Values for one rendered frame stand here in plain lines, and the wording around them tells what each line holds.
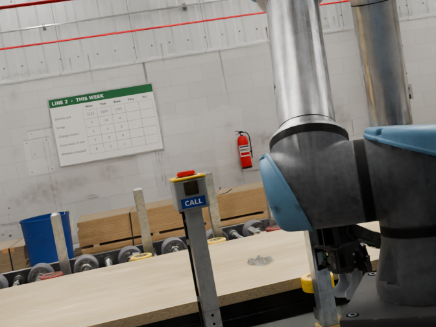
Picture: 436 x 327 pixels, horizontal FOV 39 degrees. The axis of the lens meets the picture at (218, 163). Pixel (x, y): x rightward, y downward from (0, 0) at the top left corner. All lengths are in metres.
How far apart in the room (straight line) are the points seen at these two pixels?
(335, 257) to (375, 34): 0.45
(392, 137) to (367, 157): 0.04
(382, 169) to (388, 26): 0.34
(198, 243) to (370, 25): 0.57
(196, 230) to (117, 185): 7.28
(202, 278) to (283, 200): 0.54
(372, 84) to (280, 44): 0.22
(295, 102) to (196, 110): 7.73
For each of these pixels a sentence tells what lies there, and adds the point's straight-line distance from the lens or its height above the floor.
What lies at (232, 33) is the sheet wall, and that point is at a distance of 8.81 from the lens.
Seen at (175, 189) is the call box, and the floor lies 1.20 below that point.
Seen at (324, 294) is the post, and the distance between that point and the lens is 1.42.
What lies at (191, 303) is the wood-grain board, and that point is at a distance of 1.56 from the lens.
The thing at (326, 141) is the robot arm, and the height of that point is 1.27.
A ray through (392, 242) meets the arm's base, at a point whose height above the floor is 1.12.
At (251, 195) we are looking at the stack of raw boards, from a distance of 7.44.
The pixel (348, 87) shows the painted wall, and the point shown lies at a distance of 9.13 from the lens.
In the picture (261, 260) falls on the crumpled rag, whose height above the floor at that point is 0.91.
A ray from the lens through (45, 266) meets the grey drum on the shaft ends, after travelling 2.85.
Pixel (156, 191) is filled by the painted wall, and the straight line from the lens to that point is 8.59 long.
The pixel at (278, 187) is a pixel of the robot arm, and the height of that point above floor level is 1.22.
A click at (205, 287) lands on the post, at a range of 1.34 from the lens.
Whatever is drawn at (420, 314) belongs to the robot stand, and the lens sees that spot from 0.82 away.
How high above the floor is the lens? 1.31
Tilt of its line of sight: 3 degrees down
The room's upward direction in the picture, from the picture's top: 10 degrees counter-clockwise
